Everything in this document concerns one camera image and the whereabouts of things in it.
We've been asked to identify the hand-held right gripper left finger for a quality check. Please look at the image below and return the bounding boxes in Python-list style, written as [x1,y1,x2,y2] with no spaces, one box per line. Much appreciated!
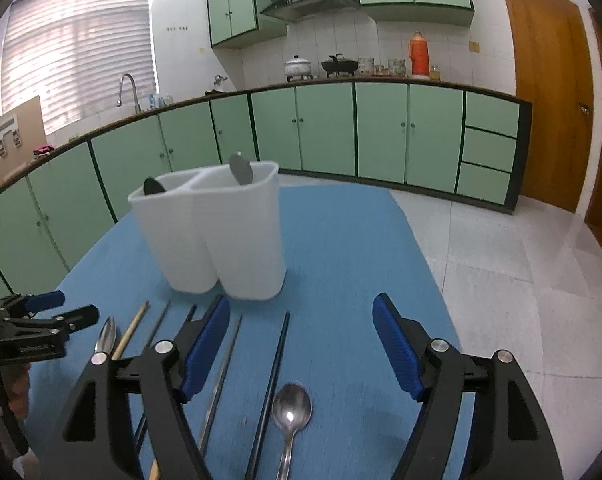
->
[40,296,232,480]

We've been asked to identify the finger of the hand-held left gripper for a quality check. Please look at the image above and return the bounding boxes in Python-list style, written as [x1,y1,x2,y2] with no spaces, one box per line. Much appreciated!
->
[0,290,66,319]
[0,304,100,346]

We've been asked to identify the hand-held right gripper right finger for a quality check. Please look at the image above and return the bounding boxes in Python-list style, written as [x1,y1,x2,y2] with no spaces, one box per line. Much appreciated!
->
[372,292,564,480]

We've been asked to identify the metal spoon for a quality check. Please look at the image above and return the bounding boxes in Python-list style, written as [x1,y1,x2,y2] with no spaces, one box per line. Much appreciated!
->
[271,383,313,480]
[94,316,118,356]

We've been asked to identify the white utensil holder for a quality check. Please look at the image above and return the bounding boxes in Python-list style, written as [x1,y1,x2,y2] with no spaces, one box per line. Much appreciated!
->
[128,160,288,302]

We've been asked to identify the person's left hand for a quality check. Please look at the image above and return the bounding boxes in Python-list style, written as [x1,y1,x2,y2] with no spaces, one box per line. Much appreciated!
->
[5,361,33,421]

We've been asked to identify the metal chopstick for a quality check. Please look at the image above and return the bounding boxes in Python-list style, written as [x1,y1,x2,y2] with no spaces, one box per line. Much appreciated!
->
[197,314,243,453]
[142,301,171,351]

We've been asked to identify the wooden chopstick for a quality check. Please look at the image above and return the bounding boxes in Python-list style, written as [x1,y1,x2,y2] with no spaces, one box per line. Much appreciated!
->
[110,301,150,361]

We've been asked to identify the blue table mat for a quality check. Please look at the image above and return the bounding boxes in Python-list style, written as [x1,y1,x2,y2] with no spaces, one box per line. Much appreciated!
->
[21,185,474,480]

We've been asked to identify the cardboard box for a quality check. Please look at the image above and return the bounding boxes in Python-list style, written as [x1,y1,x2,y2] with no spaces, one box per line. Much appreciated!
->
[0,96,47,196]

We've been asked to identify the grey spoon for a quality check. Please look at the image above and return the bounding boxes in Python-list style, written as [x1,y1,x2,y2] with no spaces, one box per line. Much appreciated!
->
[229,152,254,187]

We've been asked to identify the metal kitchen faucet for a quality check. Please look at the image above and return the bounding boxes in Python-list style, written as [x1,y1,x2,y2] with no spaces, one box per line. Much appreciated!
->
[115,73,143,115]

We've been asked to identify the green base cabinets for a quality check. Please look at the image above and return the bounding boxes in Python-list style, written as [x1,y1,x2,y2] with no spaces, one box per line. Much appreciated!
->
[0,77,533,306]

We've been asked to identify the white window blind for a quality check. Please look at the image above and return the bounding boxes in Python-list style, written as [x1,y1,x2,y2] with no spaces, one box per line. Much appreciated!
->
[0,0,158,133]

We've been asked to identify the black wok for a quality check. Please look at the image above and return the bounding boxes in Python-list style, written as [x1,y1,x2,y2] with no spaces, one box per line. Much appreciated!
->
[321,53,359,78]

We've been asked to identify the orange thermos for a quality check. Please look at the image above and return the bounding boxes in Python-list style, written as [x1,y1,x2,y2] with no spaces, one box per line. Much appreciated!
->
[408,31,430,79]

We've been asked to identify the white cooking pot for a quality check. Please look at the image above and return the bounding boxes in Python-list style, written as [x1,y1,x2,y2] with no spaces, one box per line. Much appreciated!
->
[284,55,313,81]

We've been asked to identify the range hood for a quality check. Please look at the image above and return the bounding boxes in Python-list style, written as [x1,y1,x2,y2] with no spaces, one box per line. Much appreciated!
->
[259,0,360,23]

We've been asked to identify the green wall cabinets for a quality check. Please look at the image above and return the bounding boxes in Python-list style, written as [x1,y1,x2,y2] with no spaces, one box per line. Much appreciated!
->
[205,0,475,50]

